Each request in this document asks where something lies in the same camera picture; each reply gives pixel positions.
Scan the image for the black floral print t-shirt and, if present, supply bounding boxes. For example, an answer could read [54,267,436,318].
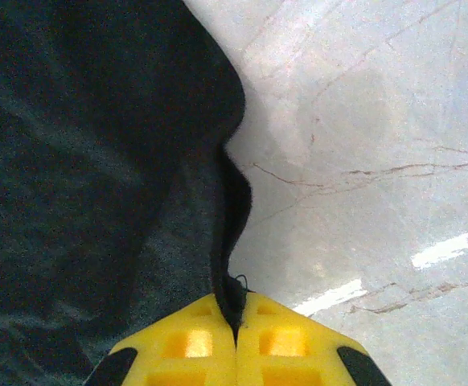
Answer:
[0,0,255,386]

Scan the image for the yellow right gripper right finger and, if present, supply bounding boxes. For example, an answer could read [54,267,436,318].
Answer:
[236,291,392,386]

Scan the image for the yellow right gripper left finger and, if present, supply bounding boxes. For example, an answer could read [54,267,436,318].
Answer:
[84,293,237,386]

